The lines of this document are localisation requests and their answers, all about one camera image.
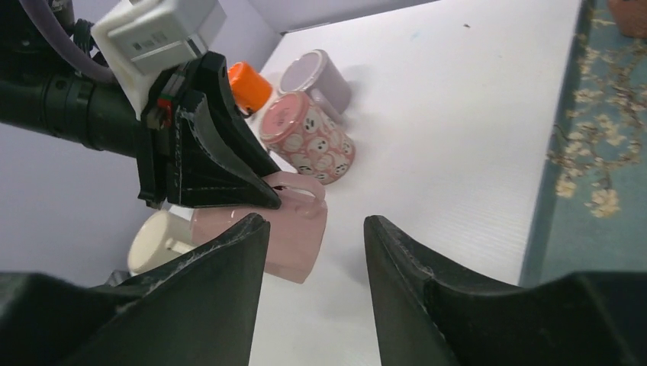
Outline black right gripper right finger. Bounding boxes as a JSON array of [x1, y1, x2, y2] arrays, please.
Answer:
[[363, 216, 646, 365]]

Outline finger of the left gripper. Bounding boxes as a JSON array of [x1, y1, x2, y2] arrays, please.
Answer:
[[166, 91, 281, 210]]

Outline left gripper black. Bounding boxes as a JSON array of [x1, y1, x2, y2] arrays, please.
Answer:
[[1, 1, 281, 207]]

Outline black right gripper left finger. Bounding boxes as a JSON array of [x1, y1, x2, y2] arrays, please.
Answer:
[[1, 214, 270, 365]]

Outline pink ghost pattern mug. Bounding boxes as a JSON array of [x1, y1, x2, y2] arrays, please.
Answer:
[[259, 91, 356, 185]]

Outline light pink faceted mug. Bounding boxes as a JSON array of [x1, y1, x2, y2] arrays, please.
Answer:
[[191, 172, 327, 284]]

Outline terracotta pink mug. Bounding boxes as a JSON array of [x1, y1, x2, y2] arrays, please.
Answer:
[[607, 0, 646, 39]]

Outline cream speckled mug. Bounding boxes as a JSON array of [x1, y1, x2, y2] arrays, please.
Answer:
[[127, 210, 195, 276]]

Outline mauve ribbed mug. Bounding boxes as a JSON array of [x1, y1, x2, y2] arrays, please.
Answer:
[[277, 49, 352, 125]]

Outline teal floral tray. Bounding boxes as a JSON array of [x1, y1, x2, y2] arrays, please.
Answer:
[[519, 1, 646, 286]]

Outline orange mug black handle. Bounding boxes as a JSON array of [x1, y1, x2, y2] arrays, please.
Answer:
[[227, 62, 273, 116]]

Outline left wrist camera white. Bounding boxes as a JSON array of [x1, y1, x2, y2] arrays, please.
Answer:
[[91, 0, 227, 120]]

